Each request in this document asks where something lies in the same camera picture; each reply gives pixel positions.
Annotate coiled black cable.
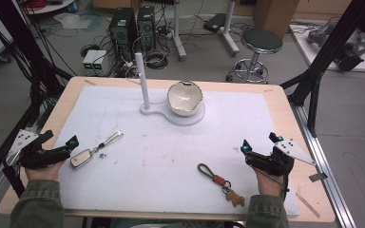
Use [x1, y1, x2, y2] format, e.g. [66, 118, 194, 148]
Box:
[143, 49, 169, 70]

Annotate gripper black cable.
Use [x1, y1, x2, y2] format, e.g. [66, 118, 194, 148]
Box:
[2, 157, 27, 198]
[253, 164, 291, 201]

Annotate white table leg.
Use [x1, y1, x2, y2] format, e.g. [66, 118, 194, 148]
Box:
[170, 0, 188, 62]
[220, 0, 240, 57]

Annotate black round stool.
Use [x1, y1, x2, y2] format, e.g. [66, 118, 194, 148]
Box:
[225, 28, 284, 86]

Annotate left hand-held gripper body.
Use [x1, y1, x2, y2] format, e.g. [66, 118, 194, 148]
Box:
[8, 127, 74, 170]

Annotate clear plastic sheet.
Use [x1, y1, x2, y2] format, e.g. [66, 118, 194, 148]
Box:
[53, 12, 93, 31]

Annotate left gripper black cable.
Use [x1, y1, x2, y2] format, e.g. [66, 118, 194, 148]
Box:
[2, 157, 27, 198]

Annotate person's left hand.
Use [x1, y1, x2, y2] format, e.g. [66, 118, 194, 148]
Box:
[24, 159, 67, 182]

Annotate black metal frame post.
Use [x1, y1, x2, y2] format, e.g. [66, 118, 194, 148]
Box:
[279, 0, 365, 138]
[0, 0, 74, 127]

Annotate white round table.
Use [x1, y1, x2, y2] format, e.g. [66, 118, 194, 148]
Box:
[21, 0, 78, 16]

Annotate silver car key with strap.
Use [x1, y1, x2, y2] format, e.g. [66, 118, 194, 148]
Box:
[69, 130, 125, 170]

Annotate white foam mat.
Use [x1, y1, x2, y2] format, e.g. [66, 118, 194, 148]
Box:
[55, 85, 300, 217]

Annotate white board with grey devices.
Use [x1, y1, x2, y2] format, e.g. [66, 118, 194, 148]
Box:
[289, 18, 365, 73]

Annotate cardboard box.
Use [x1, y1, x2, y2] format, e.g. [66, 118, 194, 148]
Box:
[252, 0, 300, 40]

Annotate grey tape piece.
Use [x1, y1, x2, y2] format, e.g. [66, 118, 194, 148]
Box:
[308, 172, 328, 183]

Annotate white power supply box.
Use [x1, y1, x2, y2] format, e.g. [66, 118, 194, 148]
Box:
[92, 49, 109, 77]
[82, 49, 99, 77]

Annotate cream shell-shaped bowl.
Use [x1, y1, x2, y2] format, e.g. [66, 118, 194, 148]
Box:
[166, 81, 204, 117]

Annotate black flat box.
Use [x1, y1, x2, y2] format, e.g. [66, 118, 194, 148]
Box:
[202, 12, 228, 34]

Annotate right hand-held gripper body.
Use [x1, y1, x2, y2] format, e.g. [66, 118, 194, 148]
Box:
[244, 139, 317, 177]

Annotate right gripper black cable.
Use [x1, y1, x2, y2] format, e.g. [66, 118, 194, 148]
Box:
[253, 164, 291, 201]

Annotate white stand with pole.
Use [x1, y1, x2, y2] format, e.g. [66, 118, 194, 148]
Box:
[134, 52, 206, 127]

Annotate black computer tower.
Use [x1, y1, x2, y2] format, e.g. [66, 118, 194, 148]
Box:
[108, 7, 139, 61]
[137, 6, 157, 52]

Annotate green loop keychain with brown charm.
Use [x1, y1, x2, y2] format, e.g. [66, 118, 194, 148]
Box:
[197, 162, 246, 208]

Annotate thin wooden stick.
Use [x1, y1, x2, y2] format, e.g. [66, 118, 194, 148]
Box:
[296, 192, 321, 219]

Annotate person's right hand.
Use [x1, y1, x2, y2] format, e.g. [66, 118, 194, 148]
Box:
[254, 166, 288, 199]

